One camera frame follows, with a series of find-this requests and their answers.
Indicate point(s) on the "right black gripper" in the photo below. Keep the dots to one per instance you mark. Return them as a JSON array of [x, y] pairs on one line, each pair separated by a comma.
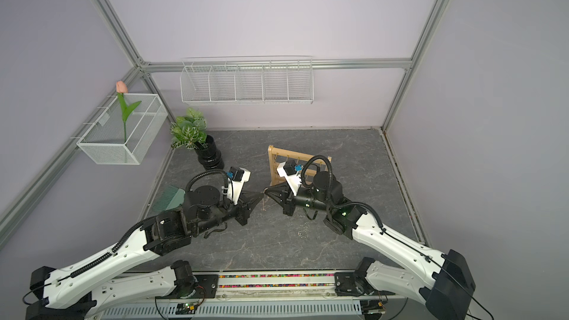
[[281, 191]]

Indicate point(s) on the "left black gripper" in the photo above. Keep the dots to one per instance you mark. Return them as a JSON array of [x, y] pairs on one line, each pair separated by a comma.
[[244, 204]]

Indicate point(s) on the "wooden jewelry display stand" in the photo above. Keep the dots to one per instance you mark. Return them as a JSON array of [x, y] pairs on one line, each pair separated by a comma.
[[277, 156]]

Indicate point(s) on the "gold earring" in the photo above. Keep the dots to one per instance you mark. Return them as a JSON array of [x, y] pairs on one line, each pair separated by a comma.
[[263, 202]]

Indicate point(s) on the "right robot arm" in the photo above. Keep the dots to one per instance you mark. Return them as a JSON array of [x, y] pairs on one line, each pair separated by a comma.
[[359, 222]]

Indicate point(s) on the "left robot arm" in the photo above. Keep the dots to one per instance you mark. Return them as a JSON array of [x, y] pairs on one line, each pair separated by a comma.
[[88, 287]]

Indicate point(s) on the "black plant pot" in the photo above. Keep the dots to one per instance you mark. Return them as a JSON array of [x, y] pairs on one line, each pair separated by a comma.
[[209, 156]]

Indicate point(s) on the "teal dustpan brush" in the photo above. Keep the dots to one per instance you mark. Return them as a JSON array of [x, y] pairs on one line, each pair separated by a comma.
[[170, 198]]

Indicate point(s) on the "green artificial potted plant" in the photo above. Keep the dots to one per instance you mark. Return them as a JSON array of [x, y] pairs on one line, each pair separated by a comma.
[[189, 131]]

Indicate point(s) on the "pink artificial tulip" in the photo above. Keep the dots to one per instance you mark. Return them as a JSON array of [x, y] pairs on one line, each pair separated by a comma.
[[126, 109]]

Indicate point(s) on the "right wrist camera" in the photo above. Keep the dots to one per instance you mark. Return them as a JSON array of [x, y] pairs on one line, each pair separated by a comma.
[[290, 170]]

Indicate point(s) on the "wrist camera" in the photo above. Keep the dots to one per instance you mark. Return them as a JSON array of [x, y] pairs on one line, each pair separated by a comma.
[[290, 170], [237, 177]]

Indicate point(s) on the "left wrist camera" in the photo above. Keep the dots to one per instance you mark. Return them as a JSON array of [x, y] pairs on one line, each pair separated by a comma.
[[237, 177]]

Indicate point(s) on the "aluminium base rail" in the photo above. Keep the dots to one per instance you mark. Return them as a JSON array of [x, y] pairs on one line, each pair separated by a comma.
[[284, 281]]

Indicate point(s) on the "white cable duct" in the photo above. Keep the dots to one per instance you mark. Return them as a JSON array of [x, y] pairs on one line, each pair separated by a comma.
[[237, 310]]

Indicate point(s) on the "white wire wall shelf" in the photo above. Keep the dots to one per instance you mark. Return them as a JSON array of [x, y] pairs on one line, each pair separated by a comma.
[[247, 79]]

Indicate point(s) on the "white mesh wall basket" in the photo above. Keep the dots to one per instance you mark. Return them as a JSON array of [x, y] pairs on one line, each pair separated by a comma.
[[103, 141]]

